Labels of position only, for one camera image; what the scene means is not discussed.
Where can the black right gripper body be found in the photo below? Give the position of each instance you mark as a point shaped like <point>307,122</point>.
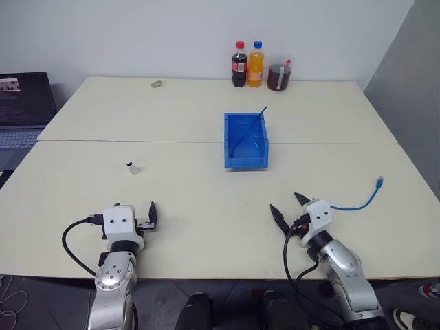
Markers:
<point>302,223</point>

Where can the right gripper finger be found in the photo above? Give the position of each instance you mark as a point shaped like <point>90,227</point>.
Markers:
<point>302,198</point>
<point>280,220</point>

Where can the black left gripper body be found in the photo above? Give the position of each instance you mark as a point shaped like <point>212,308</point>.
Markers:
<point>146,227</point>

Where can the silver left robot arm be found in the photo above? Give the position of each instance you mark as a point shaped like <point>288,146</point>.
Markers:
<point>113,275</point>

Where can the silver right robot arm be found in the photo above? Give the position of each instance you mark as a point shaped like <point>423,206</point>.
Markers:
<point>343,268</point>

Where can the small white adapter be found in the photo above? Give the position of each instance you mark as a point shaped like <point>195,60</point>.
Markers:
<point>133,169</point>

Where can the blue plastic bin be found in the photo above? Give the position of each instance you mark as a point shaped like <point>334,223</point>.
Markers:
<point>245,164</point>

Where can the dark rounded shape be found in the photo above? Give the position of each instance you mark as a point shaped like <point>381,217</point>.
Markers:
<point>280,309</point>
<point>194,311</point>

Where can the clear jar brown liquid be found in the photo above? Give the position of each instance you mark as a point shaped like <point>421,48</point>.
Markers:
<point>279,77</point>

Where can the clear tape roll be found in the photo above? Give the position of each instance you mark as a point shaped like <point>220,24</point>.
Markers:
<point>157,84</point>

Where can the orange soda bottle blue cap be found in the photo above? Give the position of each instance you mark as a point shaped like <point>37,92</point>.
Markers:
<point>256,70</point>

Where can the dark laptop computer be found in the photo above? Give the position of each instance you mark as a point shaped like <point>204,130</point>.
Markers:
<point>20,103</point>

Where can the red white blue can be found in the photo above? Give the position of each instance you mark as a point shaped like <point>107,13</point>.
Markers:
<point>429,291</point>

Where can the cola bottle red cap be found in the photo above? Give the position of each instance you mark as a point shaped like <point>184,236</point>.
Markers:
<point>239,68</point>

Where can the black and white shoe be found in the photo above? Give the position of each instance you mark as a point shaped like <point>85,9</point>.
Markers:
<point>412,318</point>

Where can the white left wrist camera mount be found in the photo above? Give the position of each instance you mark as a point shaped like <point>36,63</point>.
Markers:
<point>118,221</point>

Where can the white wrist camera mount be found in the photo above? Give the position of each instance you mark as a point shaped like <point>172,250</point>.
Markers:
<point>321,216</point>
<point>118,221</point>

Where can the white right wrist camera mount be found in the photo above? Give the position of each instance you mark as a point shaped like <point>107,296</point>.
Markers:
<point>321,216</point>

